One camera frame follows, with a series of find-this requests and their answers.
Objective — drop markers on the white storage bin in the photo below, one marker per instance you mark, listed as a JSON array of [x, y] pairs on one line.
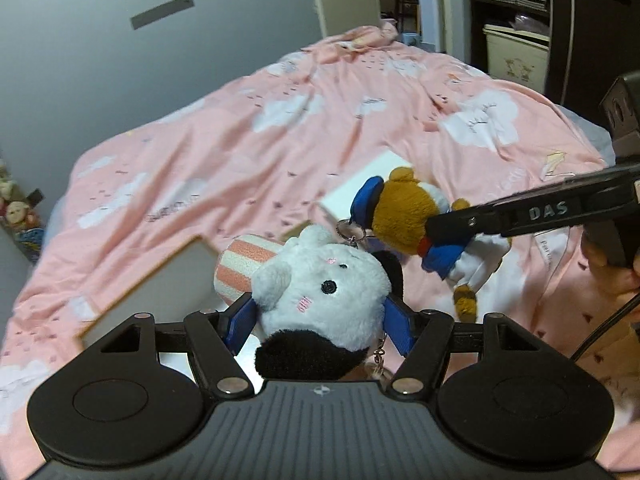
[[515, 60]]

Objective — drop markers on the grey bed sheet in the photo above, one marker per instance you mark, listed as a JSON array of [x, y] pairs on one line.
[[585, 130]]

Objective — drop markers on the brown bear plush sailor outfit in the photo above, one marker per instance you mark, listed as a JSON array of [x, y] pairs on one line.
[[400, 210]]

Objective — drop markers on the white rectangular box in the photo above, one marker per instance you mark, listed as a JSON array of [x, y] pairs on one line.
[[360, 180]]

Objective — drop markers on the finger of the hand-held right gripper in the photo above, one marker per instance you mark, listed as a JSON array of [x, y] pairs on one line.
[[545, 212]]

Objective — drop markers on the pink white striped plush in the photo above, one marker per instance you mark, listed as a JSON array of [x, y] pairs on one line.
[[240, 265]]

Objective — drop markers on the large white box brown rim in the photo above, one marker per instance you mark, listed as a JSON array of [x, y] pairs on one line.
[[165, 280]]

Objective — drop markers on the grey wall strip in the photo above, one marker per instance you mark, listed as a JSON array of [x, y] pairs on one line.
[[161, 12]]

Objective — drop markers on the white plush toy black ears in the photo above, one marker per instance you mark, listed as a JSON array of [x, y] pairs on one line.
[[325, 305]]

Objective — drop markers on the hanging tube of plush toys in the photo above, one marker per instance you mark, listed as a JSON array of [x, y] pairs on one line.
[[17, 215]]

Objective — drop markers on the dark shelf unit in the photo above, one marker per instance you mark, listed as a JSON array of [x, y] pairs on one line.
[[475, 20]]

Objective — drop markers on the white curved rod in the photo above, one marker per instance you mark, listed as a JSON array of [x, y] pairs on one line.
[[570, 35]]

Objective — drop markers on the pink cloud print blanket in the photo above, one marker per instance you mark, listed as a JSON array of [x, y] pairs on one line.
[[250, 160]]

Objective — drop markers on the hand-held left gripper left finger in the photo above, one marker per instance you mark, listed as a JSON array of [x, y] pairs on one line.
[[240, 322]]

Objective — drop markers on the person's right hand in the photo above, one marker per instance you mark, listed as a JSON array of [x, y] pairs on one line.
[[617, 282]]

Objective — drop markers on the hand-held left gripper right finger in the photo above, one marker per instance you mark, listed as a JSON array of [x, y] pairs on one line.
[[400, 327]]

